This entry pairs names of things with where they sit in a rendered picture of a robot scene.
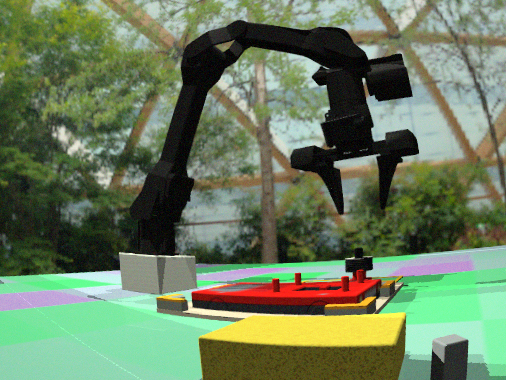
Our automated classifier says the black wheel with grey hub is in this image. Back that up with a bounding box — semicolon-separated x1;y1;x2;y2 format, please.
345;256;373;273

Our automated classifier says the yellow sponge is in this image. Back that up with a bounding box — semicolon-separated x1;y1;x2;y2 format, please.
198;312;406;380

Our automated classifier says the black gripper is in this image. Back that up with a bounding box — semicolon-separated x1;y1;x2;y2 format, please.
291;99;419;215

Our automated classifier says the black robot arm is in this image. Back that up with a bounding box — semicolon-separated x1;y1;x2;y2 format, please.
129;20;413;256

